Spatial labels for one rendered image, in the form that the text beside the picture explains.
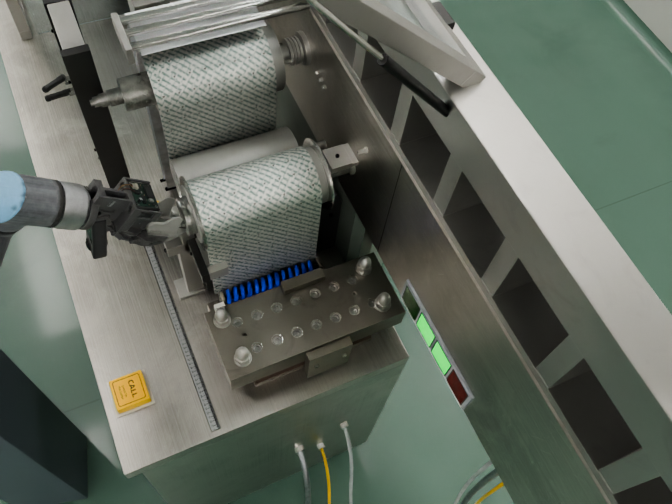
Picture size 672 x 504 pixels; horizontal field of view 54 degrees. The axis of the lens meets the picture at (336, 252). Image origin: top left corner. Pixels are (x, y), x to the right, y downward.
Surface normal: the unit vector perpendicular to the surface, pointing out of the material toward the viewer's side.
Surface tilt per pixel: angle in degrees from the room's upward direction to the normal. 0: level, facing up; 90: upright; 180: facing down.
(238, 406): 0
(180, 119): 92
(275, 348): 0
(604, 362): 90
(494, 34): 0
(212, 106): 92
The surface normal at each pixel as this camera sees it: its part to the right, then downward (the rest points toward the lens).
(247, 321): 0.08, -0.49
